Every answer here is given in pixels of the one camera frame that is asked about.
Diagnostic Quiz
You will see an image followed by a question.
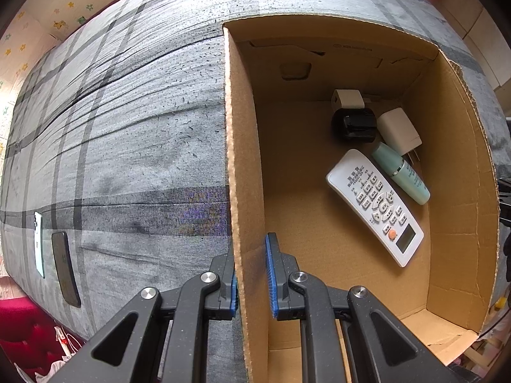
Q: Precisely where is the white cable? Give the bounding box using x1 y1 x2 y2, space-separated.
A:
54 325 85 359

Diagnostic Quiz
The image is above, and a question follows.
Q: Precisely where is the mint green bottle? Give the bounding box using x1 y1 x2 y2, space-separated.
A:
371 141 431 206

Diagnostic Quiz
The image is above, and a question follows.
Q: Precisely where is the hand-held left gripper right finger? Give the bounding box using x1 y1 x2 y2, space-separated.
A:
265 232 460 383

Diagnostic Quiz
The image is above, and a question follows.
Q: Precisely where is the white charger with prongs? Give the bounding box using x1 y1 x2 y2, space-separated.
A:
376 108 423 164

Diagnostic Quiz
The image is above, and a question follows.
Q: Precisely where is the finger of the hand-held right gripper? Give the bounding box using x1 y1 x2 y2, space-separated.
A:
497 177 511 220

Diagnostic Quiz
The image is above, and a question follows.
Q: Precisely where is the small white power adapter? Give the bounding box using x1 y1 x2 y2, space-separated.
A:
331 89 380 111

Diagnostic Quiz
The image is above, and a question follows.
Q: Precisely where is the red tufted sofa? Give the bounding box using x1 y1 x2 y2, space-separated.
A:
0 297 86 383

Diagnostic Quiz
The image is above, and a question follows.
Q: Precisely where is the black power adapter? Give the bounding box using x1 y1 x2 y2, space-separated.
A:
331 108 378 143

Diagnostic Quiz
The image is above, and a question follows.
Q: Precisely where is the black smartphone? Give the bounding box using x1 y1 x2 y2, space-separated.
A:
51 230 81 308

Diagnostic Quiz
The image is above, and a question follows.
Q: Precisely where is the grey plaid bed sheet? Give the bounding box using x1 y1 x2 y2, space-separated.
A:
0 0 504 383

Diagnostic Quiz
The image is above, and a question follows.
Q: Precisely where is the mint green smartphone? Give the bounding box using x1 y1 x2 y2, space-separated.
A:
34 211 45 279

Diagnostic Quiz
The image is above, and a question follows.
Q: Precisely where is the brown cardboard box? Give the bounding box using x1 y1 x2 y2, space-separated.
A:
221 14 501 383

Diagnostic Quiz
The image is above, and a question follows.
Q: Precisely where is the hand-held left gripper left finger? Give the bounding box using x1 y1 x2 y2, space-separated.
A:
52 254 239 383

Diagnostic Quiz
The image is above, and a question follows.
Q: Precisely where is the white remote control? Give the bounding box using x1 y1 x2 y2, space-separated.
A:
326 149 424 268

